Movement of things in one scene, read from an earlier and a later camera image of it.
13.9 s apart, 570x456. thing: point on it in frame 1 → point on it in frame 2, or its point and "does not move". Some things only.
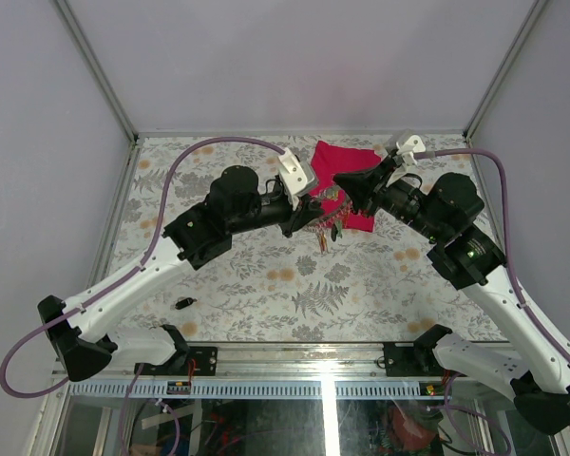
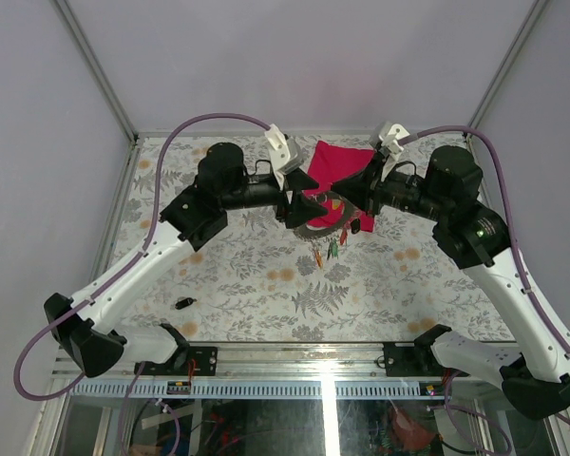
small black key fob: [184, 302] does not move
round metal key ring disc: [332, 200] → [311, 234]
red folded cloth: [332, 197] does not move
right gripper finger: [360, 187] does not move
